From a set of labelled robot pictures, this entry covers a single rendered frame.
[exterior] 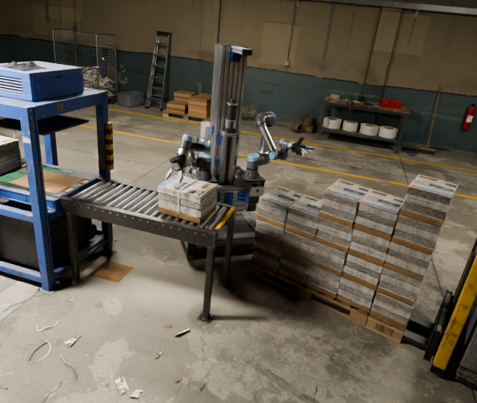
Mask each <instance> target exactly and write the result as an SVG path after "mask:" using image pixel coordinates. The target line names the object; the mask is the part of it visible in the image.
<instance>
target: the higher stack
mask: <svg viewBox="0 0 477 403"><path fill-rule="evenodd" d="M413 180H414V181H413ZM413 180H412V181H413V182H412V183H411V184H410V185H409V186H408V188H407V192H406V196H405V199H404V200H405V201H404V203H403V207H402V209H404V210H407V211H410V212H413V213H417V214H420V215H423V216H426V217H431V218H434V219H436V220H440V221H443V224H444V221H445V219H446V216H447V212H448V210H449V209H450V206H451V202H452V199H453V197H454V194H455V191H456V190H457V188H458V186H459V185H458V184H455V183H452V182H447V181H444V180H440V179H437V178H431V177H428V176H424V175H420V174H419V175H418V176H417V177H416V179H413ZM443 224H442V227H440V226H437V225H432V224H430V223H427V222H424V221H420V220H417V219H414V218H412V217H407V216H404V215H402V214H400V215H399V220H398V222H397V226H396V228H395V234H394V236H393V237H396V238H398V239H401V240H404V241H408V242H410V243H413V244H416V245H419V246H422V247H424V248H427V249H431V250H433V252H434V250H435V249H434V248H435V246H436V244H437V241H438V240H439V236H440V234H441V233H442V230H443ZM389 248H390V249H389V253H388V255H387V259H386V263H387V264H390V265H393V266H396V267H399V268H400V269H405V270H406V271H409V272H411V273H415V274H417V275H419V276H421V277H424V278H423V280H422V281H418V280H415V279H414V278H411V277H408V276H405V275H403V274H401V273H397V272H395V271H393V270H390V269H387V268H384V267H383V271H382V274H381V278H380V281H379V285H378V287H379V288H382V289H385V290H387V291H389V292H392V293H394V294H397V295H399V296H401V297H404V298H406V299H408V300H411V301H414V302H415V303H416V300H417V298H418V295H419V292H420V289H421V287H422V285H423V282H424V280H425V277H426V274H427V269H428V266H429V264H430V263H429V262H430V260H431V257H432V254H433V253H432V254H431V255H429V254H426V253H423V252H420V251H418V250H415V249H411V248H408V247H406V246H403V245H400V244H397V243H394V242H391V243H390V247H389ZM415 299H416V300H415ZM415 303H414V305H413V306H412V305H408V304H406V303H404V302H402V301H399V300H396V299H394V298H393V297H389V296H387V295H385V294H382V293H380V292H377V293H376V296H375V299H374V302H373V304H372V307H371V310H372V311H375V312H376V313H380V314H382V315H383V316H386V317H389V318H390V319H393V320H395V321H397V322H399V323H402V324H404V325H406V328H407V324H408V322H409V321H408V320H410V316H411V315H412V312H413V310H414V306H415ZM366 328H368V329H370V330H372V331H374V332H376V333H379V334H381V335H383V336H384V337H387V338H389V339H391V340H393V341H396V342H398V343H399V344H400V342H401V340H402V337H403V334H404V331H405V329H406V328H405V329H402V328H400V327H398V326H396V325H392V324H391V323H389V322H387V321H384V320H381V319H380V318H378V317H375V316H373V315H371V314H369V317H368V320H367V325H366Z"/></svg>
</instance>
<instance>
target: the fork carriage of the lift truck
mask: <svg viewBox="0 0 477 403"><path fill-rule="evenodd" d="M452 294H453V291H452V292H451V291H449V290H447V291H446V293H445V295H444V297H443V301H442V303H441V306H440V307H439V311H438V313H437V316H436V319H435V323H434V326H433V329H432V331H431V335H430V338H429V342H428V344H427V348H426V351H425V354H424V356H423V360H424V359H425V360H427V361H429V362H430V361H431V358H432V355H433V353H434V351H435V347H436V346H437V344H438V341H439V338H440V336H441V333H442V331H443V326H444V322H445V320H446V316H447V311H448V308H449V305H450V302H451V297H452Z"/></svg>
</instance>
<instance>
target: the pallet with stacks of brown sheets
mask: <svg viewBox="0 0 477 403"><path fill-rule="evenodd" d="M210 108H211V94H197V93H195V92H190V91H184V90H178V91H175V92H174V101H173V100H172V101H169V102H167V103H166V110H164V111H163V117H164V118H173V119H178V120H183V121H188V122H196V123H201V122H198V121H193V120H191V119H190V117H193V118H202V119H203V120H204V121H205V122H209V121H210ZM172 114H178V115H183V118H175V117H170V115H172Z"/></svg>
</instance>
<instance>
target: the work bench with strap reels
mask: <svg viewBox="0 0 477 403"><path fill-rule="evenodd" d="M327 99H333V100H327ZM347 101H348V99H346V98H341V99H335V98H331V97H329V96H326V98H325V99H324V102H325V103H324V108H323V116H322V121H321V125H320V130H319V137H318V139H317V140H320V141H321V139H320V138H321V134H322V135H323V131H324V132H329V133H334V134H344V135H349V136H354V137H359V138H368V139H373V140H379V141H384V142H393V143H394V145H393V146H395V147H396V150H395V153H396V154H398V153H399V152H398V151H399V146H400V142H401V139H402V136H403V131H404V128H405V125H406V122H407V117H408V114H410V111H409V110H407V111H403V110H402V109H403V108H407V107H402V106H401V105H402V101H401V100H394V99H393V98H390V99H386V98H381V99H380V103H374V102H370V103H372V104H373V106H370V105H369V106H367V105H364V102H359V101H358V100H354V101H353V102H354V104H351V107H350V104H349V103H347ZM328 105H331V106H341V107H346V108H352V109H358V110H369V111H374V112H380V113H385V114H395V115H401V118H400V122H399V127H398V129H396V128H394V127H390V126H380V127H379V126H377V125H374V124H369V123H361V126H360V129H357V128H358V123H357V122H354V121H349V120H345V121H344V122H343V126H341V121H342V120H341V119H339V118H332V117H326V115H327V107H328ZM404 116H405V118H404V121H403V117H404ZM402 122H403V126H402V129H401V132H400V135H399V131H400V128H401V125H402ZM396 143H398V144H397V146H396Z"/></svg>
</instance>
